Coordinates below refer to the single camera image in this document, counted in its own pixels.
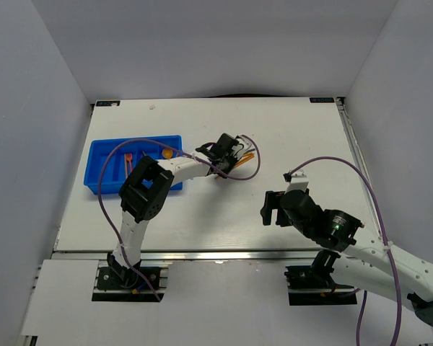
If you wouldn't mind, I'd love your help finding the orange plastic fork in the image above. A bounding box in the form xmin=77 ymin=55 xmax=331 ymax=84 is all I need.
xmin=124 ymin=153 xmax=133 ymax=178

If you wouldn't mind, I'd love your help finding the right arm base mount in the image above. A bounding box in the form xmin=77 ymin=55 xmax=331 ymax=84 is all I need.
xmin=284 ymin=250 xmax=358 ymax=306

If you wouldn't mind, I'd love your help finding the yellow plastic spoon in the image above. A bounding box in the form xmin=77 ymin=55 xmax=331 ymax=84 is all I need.
xmin=162 ymin=148 xmax=174 ymax=159

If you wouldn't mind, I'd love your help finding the yellow chopstick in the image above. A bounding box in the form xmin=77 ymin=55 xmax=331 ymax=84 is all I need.
xmin=235 ymin=152 xmax=255 ymax=167

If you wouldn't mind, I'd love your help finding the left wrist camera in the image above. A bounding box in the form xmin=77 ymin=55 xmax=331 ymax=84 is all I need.
xmin=236 ymin=135 xmax=255 ymax=154

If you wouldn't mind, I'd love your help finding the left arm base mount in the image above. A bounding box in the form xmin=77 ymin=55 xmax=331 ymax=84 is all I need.
xmin=92 ymin=261 xmax=168 ymax=303

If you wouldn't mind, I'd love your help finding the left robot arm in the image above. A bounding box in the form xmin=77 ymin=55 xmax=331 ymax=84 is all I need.
xmin=108 ymin=133 xmax=252 ymax=288

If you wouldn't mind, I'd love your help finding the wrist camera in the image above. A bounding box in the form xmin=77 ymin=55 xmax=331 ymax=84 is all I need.
xmin=283 ymin=170 xmax=309 ymax=193
xmin=236 ymin=135 xmax=255 ymax=154

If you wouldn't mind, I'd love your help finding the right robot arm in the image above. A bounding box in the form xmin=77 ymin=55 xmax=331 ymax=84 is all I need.
xmin=261 ymin=190 xmax=433 ymax=327

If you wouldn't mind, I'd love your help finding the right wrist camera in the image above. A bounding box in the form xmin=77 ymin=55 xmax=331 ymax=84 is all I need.
xmin=283 ymin=170 xmax=309 ymax=193

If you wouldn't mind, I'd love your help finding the blue divided bin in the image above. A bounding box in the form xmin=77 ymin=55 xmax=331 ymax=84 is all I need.
xmin=84 ymin=135 xmax=183 ymax=195

